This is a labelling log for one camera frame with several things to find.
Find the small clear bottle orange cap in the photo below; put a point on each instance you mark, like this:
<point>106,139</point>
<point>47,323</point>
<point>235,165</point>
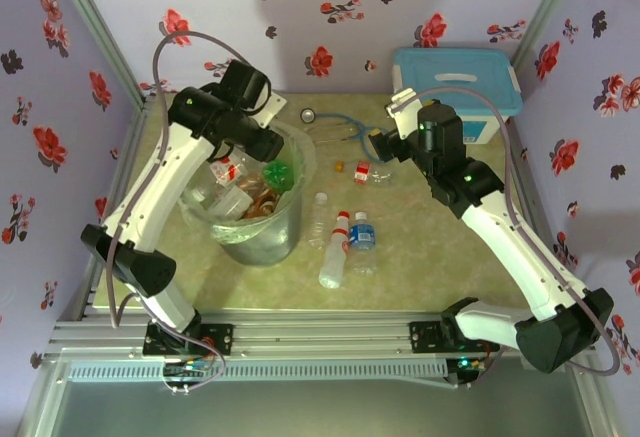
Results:
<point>361,172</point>

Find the clear bottle red patterned label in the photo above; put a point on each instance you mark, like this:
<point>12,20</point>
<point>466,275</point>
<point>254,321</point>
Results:
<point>225,172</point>

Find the blue label water bottle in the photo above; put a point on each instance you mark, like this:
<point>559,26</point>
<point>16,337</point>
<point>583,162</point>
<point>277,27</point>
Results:
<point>364,234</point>

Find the green plastic bottle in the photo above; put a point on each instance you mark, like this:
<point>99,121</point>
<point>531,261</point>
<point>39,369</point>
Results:
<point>279,174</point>

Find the unlabelled clear bottle white cap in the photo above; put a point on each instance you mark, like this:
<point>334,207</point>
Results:
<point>317,227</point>

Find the brown drink bottle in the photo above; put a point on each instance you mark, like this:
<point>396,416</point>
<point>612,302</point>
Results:
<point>260,202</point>

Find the milky white bottle red cap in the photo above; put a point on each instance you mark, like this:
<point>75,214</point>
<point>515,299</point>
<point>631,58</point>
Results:
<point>334,262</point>

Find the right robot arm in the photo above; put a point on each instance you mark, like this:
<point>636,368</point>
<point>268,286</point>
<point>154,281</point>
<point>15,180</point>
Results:
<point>515,252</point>

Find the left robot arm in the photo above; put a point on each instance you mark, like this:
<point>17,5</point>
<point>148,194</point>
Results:
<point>150,187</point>

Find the clear plastic bin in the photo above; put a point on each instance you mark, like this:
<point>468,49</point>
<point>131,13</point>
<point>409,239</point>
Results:
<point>305,157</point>

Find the grey mesh waste bin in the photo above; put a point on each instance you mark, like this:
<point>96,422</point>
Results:
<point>265,252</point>

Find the blue stethoscope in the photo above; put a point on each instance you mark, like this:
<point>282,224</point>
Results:
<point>309,115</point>

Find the white storage box blue lid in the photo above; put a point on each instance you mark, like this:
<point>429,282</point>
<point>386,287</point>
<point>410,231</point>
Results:
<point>475,67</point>

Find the aluminium frame post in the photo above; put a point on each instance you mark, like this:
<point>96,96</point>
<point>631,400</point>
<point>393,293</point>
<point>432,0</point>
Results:
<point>42,402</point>
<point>595,402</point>
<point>95,22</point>
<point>547,7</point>

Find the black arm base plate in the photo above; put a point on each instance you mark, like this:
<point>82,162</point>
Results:
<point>425,337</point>
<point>220,339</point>

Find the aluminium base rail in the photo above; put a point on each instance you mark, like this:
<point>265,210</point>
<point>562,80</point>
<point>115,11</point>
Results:
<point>320,337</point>

